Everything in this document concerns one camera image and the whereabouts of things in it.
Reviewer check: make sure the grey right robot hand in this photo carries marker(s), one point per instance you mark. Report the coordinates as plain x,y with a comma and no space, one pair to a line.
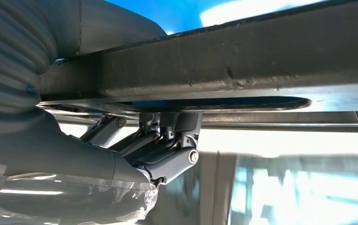
58,155

